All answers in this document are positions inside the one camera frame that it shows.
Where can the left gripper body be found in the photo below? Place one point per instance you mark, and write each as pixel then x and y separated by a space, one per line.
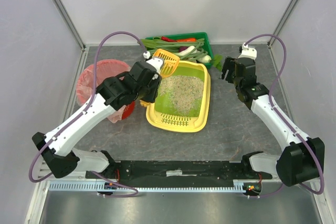
pixel 154 86

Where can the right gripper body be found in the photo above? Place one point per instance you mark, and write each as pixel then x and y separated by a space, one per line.
pixel 233 68

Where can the yellow green litter box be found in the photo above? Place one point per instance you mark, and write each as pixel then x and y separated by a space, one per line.
pixel 184 124

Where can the orange litter scoop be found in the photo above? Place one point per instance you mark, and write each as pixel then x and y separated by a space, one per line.
pixel 171 62

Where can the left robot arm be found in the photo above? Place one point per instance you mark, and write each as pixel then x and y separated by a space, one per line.
pixel 57 146

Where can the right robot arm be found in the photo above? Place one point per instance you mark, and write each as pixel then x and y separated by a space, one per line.
pixel 302 157

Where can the cat litter pile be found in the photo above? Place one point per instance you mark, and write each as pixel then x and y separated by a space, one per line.
pixel 180 95

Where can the white radish with leaves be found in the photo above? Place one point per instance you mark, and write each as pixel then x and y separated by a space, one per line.
pixel 209 62

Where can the green leafy vegetable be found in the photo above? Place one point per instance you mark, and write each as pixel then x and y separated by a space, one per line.
pixel 153 43

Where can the green long beans bunch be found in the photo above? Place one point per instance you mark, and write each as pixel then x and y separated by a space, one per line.
pixel 197 53

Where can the green plastic crate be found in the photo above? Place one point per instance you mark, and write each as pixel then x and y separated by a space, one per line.
pixel 198 35

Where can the white scallion stalk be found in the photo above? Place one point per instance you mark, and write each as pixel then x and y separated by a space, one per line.
pixel 186 52

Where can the clear plastic bin liner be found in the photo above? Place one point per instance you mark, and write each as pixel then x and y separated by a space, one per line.
pixel 86 82

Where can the red chili pepper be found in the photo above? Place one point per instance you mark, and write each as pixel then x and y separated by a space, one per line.
pixel 168 39

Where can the purple onion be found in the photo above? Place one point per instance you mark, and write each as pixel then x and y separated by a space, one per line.
pixel 183 48

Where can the orange carrot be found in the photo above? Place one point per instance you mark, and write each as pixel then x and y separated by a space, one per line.
pixel 187 40

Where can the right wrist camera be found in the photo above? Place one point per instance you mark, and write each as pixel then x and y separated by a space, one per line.
pixel 247 51

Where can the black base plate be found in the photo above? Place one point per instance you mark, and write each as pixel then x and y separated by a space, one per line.
pixel 130 170

